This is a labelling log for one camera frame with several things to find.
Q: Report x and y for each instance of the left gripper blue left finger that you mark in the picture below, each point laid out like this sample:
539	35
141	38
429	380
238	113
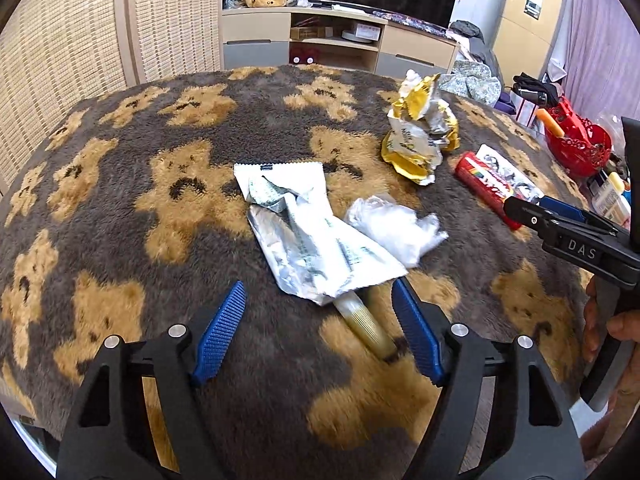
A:
214	331

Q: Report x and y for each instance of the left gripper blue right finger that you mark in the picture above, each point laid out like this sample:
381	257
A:
424	326

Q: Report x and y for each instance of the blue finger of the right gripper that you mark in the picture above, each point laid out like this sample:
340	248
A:
564	210
542	217

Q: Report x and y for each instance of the beige plastic tube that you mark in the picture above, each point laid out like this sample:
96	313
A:
365	326

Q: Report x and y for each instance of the white plastic wrap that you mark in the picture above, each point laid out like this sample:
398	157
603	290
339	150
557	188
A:
396	228

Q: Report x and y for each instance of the white silver foil wrapper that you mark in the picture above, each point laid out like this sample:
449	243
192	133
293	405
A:
312	254

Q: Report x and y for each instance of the yellow snack wrapper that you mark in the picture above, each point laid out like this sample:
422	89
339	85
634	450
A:
423	129

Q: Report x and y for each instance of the person's right hand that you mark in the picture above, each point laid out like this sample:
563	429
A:
611	348

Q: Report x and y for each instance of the red snack package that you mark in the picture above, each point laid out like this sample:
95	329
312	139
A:
489	188

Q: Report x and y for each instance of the red plastic basket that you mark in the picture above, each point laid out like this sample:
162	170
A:
580	146

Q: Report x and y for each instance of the orange stick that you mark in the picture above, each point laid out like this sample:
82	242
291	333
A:
550	124

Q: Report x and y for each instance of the brown bear pattern blanket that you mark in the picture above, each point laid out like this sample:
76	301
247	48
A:
131	210

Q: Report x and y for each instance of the patterned grey cloth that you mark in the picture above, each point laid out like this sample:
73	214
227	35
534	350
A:
472	80

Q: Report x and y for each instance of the beige tv cabinet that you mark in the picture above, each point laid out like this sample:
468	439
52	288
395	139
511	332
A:
347	40

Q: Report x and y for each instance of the woven beige screen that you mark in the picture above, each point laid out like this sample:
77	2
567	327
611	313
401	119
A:
55	53

